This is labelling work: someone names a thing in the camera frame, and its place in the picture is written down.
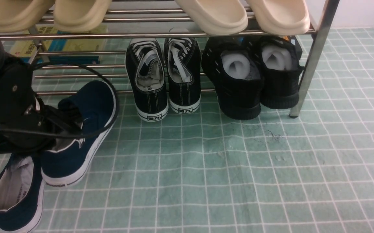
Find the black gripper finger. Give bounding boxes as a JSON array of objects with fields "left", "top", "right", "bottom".
[{"left": 42, "top": 105, "right": 83, "bottom": 134}]

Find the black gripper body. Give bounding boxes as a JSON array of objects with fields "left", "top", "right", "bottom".
[{"left": 0, "top": 49, "right": 55, "bottom": 157}]

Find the navy slip-on shoe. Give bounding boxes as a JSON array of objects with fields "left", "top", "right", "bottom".
[
  {"left": 0, "top": 154, "right": 46, "bottom": 233},
  {"left": 41, "top": 81, "right": 119, "bottom": 188}
]

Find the silver metal shoe rack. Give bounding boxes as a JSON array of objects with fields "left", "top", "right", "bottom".
[{"left": 0, "top": 0, "right": 340, "bottom": 118}]

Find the blue yellow book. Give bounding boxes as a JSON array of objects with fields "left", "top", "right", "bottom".
[{"left": 10, "top": 39, "right": 106, "bottom": 64}]

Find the yellow green book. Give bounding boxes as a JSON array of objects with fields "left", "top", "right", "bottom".
[{"left": 37, "top": 25, "right": 107, "bottom": 52}]

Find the left black canvas sneaker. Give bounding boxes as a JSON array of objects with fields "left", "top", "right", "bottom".
[{"left": 124, "top": 39, "right": 169, "bottom": 122}]

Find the black canvas sneaker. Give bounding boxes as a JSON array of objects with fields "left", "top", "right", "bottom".
[
  {"left": 124, "top": 39, "right": 169, "bottom": 122},
  {"left": 164, "top": 38, "right": 201, "bottom": 115}
]

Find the right olive green slipper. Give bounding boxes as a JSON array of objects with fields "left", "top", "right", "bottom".
[{"left": 53, "top": 0, "right": 112, "bottom": 32}]

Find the olive green slipper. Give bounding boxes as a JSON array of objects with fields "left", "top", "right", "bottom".
[
  {"left": 53, "top": 0, "right": 112, "bottom": 32},
  {"left": 0, "top": 0, "right": 55, "bottom": 33}
]

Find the left olive green slipper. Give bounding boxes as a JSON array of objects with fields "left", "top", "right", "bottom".
[{"left": 0, "top": 0, "right": 55, "bottom": 33}]

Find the right black canvas sneaker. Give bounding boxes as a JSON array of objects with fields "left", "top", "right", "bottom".
[{"left": 164, "top": 38, "right": 201, "bottom": 115}]

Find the left black knit shoe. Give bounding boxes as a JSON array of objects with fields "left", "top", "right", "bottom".
[{"left": 201, "top": 37, "right": 264, "bottom": 120}]

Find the black knit shoe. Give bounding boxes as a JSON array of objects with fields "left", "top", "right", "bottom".
[
  {"left": 251, "top": 36, "right": 304, "bottom": 109},
  {"left": 201, "top": 37, "right": 264, "bottom": 120}
]

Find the left cream slipper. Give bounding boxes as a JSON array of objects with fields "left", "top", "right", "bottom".
[{"left": 175, "top": 0, "right": 248, "bottom": 36}]

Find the cream slipper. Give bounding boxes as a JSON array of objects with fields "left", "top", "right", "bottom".
[
  {"left": 246, "top": 0, "right": 310, "bottom": 36},
  {"left": 175, "top": 0, "right": 248, "bottom": 36}
]

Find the right black knit shoe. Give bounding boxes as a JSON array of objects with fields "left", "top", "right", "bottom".
[{"left": 251, "top": 36, "right": 304, "bottom": 109}]

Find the right cream slipper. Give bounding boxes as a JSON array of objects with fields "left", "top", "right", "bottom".
[{"left": 246, "top": 0, "right": 310, "bottom": 36}]

